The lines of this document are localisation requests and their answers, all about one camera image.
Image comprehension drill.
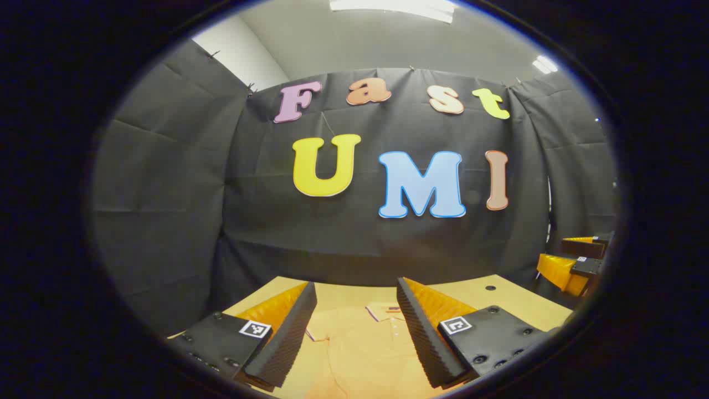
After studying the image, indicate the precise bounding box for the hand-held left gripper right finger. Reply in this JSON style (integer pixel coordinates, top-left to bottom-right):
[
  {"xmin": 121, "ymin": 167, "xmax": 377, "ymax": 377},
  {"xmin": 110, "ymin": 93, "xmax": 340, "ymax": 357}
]
[{"xmin": 396, "ymin": 277, "xmax": 560, "ymax": 390}]

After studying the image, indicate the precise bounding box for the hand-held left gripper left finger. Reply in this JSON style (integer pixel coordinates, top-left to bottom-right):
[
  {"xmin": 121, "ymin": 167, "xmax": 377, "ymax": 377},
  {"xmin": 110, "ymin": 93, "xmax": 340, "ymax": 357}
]
[{"xmin": 166, "ymin": 281, "xmax": 318, "ymax": 393}]

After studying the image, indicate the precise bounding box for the long ceiling light panel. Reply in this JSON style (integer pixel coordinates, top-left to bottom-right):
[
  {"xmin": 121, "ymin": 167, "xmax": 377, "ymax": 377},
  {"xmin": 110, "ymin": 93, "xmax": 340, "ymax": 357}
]
[{"xmin": 330, "ymin": 0, "xmax": 458, "ymax": 24}]

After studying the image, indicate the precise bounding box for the orange T-shirt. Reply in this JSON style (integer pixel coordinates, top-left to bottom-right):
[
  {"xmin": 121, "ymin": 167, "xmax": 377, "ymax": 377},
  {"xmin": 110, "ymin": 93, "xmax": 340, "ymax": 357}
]
[{"xmin": 302, "ymin": 302, "xmax": 438, "ymax": 399}]

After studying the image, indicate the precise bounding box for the black backdrop cloth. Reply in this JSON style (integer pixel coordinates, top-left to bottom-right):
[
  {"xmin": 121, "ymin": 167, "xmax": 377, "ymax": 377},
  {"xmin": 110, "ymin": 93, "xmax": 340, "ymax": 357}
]
[{"xmin": 91, "ymin": 39, "xmax": 618, "ymax": 339}]

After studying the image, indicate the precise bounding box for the small ceiling light panel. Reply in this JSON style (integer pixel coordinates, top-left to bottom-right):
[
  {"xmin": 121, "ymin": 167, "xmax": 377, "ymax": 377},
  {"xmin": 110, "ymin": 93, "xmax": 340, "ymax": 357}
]
[{"xmin": 532, "ymin": 54, "xmax": 559, "ymax": 75}]

